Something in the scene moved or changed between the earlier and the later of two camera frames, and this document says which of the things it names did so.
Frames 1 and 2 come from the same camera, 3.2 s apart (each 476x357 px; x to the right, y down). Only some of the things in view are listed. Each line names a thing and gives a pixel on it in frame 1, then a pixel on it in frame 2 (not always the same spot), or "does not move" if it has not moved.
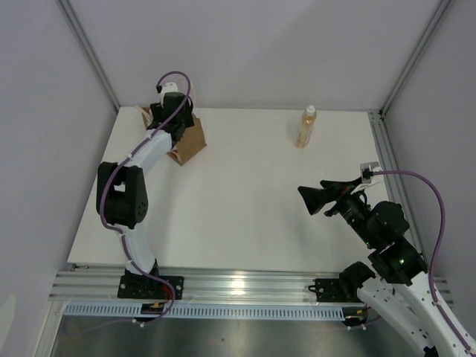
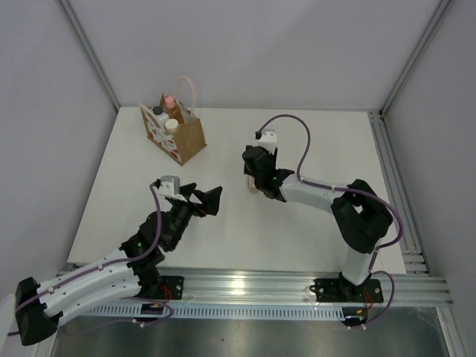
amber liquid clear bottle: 306,125 to 252,187
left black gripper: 155,110 to 209,200
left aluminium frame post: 89,51 does not move
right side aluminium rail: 387,162 does not move
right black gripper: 314,198 to 272,155
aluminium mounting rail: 103,285 does not move
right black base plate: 331,291 does not move
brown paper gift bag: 192,140 does not move
